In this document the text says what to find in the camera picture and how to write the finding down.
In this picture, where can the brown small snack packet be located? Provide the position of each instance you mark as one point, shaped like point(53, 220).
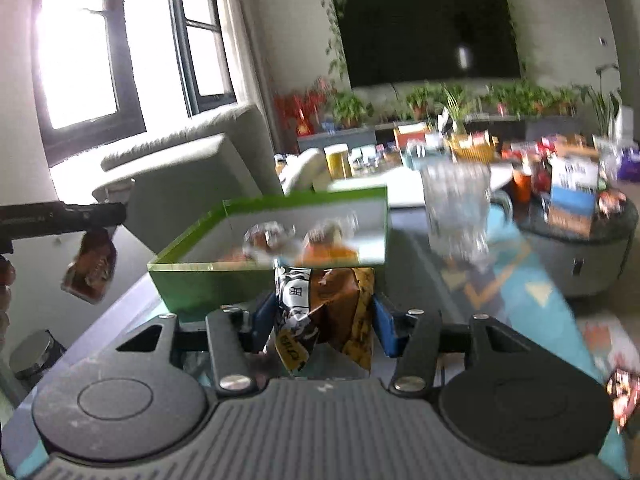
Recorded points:
point(92, 265)

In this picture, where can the narrow black-framed window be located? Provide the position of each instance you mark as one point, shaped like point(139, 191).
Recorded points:
point(200, 35)

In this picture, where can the pile of snack packets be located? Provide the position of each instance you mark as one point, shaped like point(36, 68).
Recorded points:
point(325, 247)

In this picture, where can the green trailing vine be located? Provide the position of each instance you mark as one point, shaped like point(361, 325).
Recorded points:
point(336, 35)

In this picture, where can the person's left hand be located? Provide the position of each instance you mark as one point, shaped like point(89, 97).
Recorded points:
point(6, 272)

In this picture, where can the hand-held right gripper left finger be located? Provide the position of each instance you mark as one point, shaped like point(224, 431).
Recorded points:
point(262, 322)

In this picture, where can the red flower decoration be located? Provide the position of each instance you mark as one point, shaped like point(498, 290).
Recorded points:
point(300, 105)

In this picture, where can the orange box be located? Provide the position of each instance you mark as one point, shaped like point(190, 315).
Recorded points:
point(411, 140)

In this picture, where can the grey sofa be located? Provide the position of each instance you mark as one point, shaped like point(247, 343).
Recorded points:
point(190, 175)

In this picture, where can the yellow wicker basket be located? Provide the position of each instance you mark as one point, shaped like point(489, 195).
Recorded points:
point(470, 150)

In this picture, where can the black wall television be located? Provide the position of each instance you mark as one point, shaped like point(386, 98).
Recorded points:
point(425, 35)

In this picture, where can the white curtain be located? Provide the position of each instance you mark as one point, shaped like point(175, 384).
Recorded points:
point(245, 50)

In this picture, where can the teal patterned rug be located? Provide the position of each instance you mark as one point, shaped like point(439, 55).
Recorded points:
point(550, 320)

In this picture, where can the tall leafy potted plant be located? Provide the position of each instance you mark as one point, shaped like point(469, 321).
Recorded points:
point(602, 105)

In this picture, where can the grey television cabinet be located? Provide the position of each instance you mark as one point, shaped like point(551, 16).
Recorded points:
point(540, 127)

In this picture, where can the green cardboard box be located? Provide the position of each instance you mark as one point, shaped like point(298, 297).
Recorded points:
point(210, 290)

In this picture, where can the yellow canister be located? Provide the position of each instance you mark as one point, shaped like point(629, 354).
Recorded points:
point(338, 162)

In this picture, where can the large black-framed window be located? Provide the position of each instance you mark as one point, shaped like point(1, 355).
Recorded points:
point(75, 45)

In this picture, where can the white coffee table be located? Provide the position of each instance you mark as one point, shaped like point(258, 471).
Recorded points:
point(405, 185)

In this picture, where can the potted spider plant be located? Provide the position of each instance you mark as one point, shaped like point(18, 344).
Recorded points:
point(457, 110)

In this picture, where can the orange jar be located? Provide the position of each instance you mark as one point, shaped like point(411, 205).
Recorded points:
point(522, 185)

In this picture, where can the blue and white carton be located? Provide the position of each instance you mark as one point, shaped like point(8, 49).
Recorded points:
point(572, 205)

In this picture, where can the grey round ottoman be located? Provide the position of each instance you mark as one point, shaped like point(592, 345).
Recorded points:
point(600, 265)

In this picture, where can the red packet with dark print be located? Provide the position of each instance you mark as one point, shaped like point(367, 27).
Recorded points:
point(625, 400)

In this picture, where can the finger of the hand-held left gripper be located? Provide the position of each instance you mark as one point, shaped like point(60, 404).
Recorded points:
point(75, 217)

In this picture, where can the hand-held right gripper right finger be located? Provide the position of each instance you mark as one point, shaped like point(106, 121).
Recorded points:
point(385, 327)

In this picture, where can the green potted plant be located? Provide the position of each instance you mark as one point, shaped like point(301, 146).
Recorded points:
point(422, 100)
point(502, 97)
point(350, 107)
point(535, 99)
point(565, 100)

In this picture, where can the white cushion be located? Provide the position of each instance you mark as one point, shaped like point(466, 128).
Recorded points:
point(302, 170)

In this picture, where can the white appliance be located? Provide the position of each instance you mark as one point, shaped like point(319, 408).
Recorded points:
point(624, 125)

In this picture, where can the purple bag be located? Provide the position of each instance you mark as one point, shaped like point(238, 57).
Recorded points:
point(630, 165)

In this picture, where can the dark round container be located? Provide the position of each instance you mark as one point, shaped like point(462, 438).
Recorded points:
point(37, 355)

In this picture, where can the brown yellow snack packet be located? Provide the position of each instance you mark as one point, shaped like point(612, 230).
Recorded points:
point(335, 305)

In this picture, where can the clear glass mug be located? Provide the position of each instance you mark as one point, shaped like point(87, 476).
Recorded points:
point(457, 210)

